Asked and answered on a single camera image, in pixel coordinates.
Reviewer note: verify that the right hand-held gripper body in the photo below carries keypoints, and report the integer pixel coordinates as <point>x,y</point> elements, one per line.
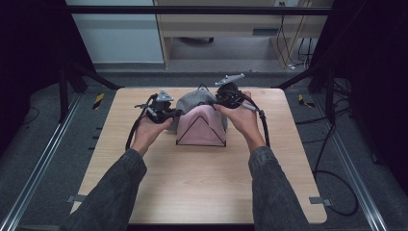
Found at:
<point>230,93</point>

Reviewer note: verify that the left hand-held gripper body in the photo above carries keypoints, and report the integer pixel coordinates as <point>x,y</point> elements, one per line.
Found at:
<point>159,107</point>

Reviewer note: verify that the grey knit beanie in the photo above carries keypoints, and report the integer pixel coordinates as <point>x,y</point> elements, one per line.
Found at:
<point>195,97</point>

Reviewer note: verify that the pink knit beanie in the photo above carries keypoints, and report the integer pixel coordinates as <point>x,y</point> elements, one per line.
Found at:
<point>201,128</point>

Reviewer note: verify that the person's left hand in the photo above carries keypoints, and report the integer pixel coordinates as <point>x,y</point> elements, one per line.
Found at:
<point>147,133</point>

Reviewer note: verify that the person's right hand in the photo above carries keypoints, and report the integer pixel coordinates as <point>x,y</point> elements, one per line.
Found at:
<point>245,123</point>

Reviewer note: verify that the yellow black hazard tape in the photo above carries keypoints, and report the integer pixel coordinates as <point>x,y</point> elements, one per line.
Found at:
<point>304,101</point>
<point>98,101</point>

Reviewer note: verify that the light wooden desk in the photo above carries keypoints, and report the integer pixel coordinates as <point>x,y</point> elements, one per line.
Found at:
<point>224,25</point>

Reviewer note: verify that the white cabinet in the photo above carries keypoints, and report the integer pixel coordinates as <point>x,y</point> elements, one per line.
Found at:
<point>118,35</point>

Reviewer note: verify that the black metal stand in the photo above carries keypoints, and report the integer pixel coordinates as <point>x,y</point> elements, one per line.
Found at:
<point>64,93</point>
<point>327,86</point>

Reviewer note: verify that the grey tape strip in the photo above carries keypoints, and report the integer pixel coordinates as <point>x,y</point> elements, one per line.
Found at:
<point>75,198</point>
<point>319,200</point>

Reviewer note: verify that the black horizontal frame bar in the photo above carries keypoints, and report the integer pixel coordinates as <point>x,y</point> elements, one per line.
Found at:
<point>198,10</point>

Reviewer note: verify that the aluminium floor rail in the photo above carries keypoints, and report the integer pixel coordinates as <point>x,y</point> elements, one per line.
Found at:
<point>38,166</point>
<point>349,166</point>

